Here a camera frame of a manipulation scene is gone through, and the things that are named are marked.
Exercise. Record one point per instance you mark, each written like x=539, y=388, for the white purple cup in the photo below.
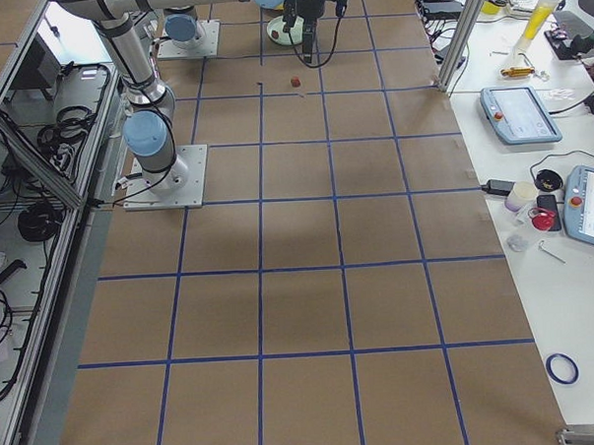
x=521, y=194

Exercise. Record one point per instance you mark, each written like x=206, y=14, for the blue tape roll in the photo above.
x=562, y=369

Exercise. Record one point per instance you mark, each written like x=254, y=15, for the silver allen key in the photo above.
x=542, y=247

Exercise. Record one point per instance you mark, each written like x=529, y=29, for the yellow white bottle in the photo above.
x=542, y=10

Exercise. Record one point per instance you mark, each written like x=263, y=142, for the black round dish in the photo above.
x=548, y=181

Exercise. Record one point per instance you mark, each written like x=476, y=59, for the upper teach pendant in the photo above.
x=518, y=116

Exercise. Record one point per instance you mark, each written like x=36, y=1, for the red round object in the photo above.
x=542, y=219

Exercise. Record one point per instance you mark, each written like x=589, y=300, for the pale green plate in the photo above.
x=285, y=38

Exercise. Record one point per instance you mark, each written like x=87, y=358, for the black power adapter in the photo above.
x=498, y=187

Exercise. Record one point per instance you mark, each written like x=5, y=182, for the teach pendant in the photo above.
x=518, y=116
x=578, y=210

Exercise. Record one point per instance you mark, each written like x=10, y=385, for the lower teach pendant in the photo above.
x=578, y=210

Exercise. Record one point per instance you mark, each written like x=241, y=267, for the aluminium frame post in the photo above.
x=468, y=18

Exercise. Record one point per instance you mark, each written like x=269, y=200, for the yellow handled tool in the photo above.
x=517, y=72

